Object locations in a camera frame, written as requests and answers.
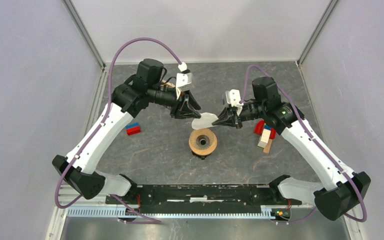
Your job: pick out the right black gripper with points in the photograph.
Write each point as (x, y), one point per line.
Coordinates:
(227, 120)

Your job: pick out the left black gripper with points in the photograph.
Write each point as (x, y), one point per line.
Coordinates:
(183, 108)

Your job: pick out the white paper coffee filter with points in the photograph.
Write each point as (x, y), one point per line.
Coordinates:
(205, 121)

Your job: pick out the clear glass dripper cone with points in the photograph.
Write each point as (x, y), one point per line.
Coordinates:
(202, 139)

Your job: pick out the dark glass carafe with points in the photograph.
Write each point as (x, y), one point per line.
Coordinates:
(201, 157)

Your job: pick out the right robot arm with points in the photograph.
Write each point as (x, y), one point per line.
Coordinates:
(340, 191)

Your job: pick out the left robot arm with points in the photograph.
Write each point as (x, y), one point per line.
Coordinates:
(78, 167)

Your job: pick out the orange coffee filter box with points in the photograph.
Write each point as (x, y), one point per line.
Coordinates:
(168, 85)

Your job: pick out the red curved toy block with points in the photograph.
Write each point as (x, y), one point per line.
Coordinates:
(259, 128)

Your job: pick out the brown flat wooden block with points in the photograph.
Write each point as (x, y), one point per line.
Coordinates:
(267, 148)

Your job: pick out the red blue toy brick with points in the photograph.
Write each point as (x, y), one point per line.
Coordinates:
(132, 129)

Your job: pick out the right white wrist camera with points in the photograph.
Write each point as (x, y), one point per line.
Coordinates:
(232, 98)

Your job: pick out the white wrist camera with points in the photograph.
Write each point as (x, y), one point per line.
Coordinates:
(184, 80)
(232, 98)

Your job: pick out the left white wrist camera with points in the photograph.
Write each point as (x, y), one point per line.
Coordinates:
(184, 80)

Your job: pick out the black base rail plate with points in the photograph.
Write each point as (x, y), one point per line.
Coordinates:
(204, 198)

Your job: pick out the white slotted cable duct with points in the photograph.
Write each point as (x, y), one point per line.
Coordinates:
(123, 213)

